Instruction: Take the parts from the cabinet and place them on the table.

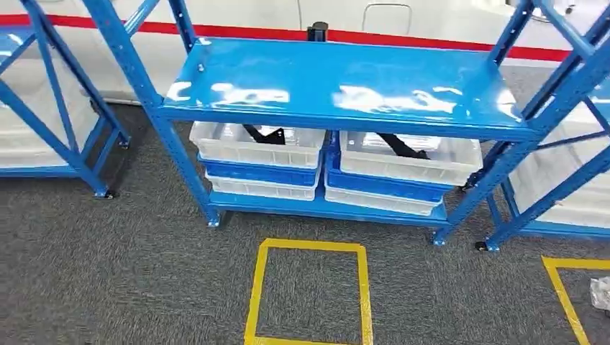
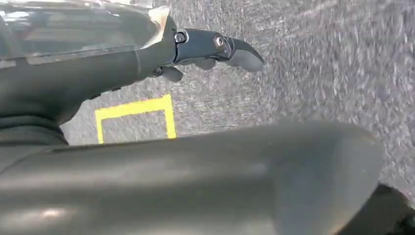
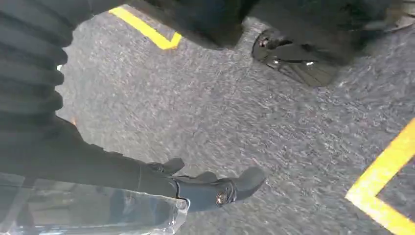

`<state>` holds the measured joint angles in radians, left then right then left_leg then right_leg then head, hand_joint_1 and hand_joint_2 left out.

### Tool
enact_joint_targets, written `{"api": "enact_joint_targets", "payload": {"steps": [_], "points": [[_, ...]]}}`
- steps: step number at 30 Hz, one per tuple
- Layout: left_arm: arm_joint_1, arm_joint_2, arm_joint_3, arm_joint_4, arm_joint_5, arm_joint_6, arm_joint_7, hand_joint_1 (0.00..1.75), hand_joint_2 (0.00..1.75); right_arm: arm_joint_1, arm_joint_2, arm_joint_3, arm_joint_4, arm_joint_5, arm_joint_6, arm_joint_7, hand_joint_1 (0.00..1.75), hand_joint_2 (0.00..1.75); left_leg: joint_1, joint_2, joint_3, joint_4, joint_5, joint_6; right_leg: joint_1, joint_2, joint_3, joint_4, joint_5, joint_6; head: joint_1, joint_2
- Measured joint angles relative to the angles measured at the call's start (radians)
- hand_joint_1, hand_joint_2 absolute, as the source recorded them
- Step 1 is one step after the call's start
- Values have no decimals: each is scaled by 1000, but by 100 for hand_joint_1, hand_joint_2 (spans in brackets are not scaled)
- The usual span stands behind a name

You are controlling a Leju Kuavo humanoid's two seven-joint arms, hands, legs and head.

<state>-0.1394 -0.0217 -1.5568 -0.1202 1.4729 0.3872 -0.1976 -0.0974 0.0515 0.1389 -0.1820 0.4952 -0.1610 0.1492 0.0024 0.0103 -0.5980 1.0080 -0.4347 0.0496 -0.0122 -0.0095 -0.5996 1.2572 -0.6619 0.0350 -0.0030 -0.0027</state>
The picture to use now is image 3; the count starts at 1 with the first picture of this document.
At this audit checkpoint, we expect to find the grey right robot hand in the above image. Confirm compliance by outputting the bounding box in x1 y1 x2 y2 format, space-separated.
0 115 267 235

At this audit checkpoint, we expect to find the black robot leg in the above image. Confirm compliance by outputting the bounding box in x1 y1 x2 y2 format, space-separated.
240 0 415 66

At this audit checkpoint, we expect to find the black robot foot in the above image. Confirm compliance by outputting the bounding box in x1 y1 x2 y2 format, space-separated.
251 27 341 88

